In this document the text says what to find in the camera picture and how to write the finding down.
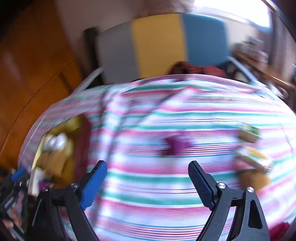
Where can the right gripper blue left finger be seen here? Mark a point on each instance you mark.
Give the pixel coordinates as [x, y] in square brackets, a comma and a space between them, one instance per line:
[90, 184]

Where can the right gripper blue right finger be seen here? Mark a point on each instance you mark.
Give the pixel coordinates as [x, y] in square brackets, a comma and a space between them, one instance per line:
[204, 184]

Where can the purple snack packet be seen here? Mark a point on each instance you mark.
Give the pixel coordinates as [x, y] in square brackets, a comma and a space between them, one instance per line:
[175, 145]

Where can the small green carton box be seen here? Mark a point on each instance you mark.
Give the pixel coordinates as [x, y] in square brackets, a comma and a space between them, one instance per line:
[248, 133]

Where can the white plastic bag ball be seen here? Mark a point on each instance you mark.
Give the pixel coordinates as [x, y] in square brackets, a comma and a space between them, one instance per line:
[54, 143]

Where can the gold red storage box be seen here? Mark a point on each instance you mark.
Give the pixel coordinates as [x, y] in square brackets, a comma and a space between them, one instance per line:
[58, 169]

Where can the striped pink green bedsheet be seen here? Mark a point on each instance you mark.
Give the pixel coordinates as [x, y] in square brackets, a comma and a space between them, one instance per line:
[148, 131]

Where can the dark red cloth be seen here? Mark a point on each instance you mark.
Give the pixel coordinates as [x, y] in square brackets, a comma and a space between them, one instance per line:
[183, 67]

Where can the wooden side table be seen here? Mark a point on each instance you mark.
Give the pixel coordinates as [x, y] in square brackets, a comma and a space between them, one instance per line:
[265, 71]

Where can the white box on table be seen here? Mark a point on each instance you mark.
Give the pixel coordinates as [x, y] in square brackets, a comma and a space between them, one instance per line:
[253, 49]

